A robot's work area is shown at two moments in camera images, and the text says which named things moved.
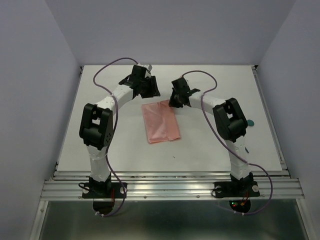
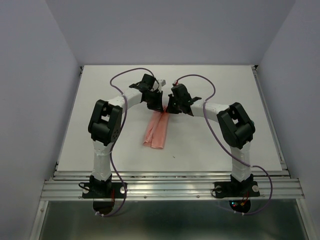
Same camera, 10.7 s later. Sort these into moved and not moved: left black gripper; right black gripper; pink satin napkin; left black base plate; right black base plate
Moved: left black gripper; right black gripper; pink satin napkin
Not moved: left black base plate; right black base plate
